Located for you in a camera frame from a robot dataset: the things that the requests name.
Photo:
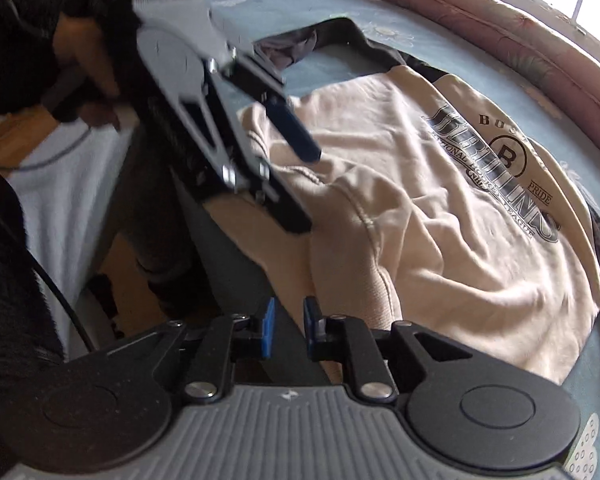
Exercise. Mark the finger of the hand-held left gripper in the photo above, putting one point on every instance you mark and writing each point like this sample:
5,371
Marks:
275,200
297,135

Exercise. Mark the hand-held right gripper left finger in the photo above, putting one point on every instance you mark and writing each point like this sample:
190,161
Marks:
268,330

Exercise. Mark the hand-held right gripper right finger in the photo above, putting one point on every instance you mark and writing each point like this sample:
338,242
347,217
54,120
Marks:
310,327

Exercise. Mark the beige and brown sweatshirt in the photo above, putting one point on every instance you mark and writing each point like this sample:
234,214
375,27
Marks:
429,235

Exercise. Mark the person's left hand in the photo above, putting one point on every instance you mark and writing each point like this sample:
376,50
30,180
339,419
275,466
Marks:
90,45

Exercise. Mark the bed with teal printed sheet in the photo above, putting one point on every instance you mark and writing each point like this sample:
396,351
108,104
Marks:
340,65

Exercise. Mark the folded pink floral quilt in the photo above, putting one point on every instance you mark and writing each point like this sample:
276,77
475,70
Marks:
504,35

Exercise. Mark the person's torso in black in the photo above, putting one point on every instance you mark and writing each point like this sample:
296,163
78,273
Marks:
5,335

